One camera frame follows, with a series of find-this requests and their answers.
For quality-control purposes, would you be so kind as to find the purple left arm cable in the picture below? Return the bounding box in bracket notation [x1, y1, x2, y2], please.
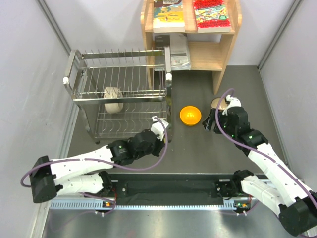
[20, 116, 169, 216]

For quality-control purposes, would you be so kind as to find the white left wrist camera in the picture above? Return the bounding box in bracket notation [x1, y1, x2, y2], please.
[150, 116, 169, 141]

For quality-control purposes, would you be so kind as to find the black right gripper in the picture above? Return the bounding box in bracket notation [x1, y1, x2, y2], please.
[203, 108, 237, 137]

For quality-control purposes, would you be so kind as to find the steel two-tier dish rack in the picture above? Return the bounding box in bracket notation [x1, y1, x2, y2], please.
[62, 46, 173, 144]

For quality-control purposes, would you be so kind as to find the wooden shelf unit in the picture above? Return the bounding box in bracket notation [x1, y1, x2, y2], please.
[140, 0, 242, 94]

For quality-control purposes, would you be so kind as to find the cream ceramic bowl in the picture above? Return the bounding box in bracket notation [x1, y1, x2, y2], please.
[103, 86, 124, 115]

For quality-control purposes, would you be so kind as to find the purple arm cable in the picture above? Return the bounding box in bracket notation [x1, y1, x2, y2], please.
[214, 88, 317, 238]
[20, 116, 169, 216]

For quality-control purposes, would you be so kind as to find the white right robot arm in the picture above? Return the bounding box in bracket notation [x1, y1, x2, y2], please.
[203, 107, 317, 238]

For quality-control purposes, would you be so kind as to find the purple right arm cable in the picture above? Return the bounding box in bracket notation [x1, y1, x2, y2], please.
[214, 88, 317, 238]

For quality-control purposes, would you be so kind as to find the orange bowl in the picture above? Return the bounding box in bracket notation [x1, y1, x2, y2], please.
[179, 106, 202, 126]

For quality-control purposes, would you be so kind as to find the red colourful cover book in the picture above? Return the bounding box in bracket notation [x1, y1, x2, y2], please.
[193, 0, 231, 33]

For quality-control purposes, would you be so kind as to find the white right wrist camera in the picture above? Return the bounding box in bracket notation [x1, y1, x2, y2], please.
[222, 95, 242, 116]

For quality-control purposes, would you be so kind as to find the yellow blue cover book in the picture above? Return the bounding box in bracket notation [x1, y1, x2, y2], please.
[153, 0, 185, 33]

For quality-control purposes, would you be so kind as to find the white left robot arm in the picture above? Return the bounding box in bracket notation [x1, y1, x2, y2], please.
[29, 128, 165, 203]

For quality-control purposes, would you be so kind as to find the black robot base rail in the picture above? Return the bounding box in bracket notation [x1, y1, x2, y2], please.
[99, 172, 275, 206]

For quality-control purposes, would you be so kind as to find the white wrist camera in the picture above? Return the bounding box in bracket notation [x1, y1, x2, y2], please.
[150, 116, 169, 141]
[222, 95, 242, 116]

